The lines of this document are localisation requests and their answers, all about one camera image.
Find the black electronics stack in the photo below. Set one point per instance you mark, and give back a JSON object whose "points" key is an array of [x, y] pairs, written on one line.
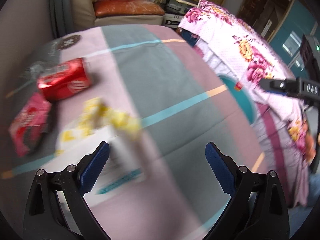
{"points": [[175, 10]]}

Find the floral pink bed cover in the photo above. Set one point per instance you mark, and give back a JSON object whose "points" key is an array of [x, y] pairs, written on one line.
{"points": [[231, 47]]}

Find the orange leather seat cushion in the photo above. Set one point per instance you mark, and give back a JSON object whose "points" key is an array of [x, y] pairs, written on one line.
{"points": [[107, 8]]}

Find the teal plastic trash bin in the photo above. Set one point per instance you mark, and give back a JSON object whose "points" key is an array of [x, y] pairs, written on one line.
{"points": [[241, 96]]}

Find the red soda can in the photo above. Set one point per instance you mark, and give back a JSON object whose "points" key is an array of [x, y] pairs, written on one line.
{"points": [[64, 80]]}

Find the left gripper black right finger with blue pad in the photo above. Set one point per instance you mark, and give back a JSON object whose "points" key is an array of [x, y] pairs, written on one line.
{"points": [[257, 208]]}

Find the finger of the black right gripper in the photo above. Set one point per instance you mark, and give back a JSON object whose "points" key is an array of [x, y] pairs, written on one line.
{"points": [[283, 87]]}

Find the plaid pink grey bedsheet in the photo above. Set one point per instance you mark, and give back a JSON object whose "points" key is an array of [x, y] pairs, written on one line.
{"points": [[151, 73]]}

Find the pink snack package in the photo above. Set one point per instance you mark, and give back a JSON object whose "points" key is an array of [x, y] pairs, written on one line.
{"points": [[30, 124]]}

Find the yellow white snack wrapper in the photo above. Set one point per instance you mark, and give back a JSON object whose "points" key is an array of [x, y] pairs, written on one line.
{"points": [[99, 122]]}

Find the cream armchair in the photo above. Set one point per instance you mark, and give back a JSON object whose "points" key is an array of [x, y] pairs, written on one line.
{"points": [[84, 17]]}

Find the teal wardrobe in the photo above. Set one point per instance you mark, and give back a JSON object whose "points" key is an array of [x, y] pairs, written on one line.
{"points": [[288, 39]]}

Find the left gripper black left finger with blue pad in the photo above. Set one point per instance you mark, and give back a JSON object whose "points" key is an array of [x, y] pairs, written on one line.
{"points": [[43, 216]]}

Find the teal curtain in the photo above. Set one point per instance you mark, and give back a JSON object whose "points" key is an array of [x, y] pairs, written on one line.
{"points": [[61, 17]]}

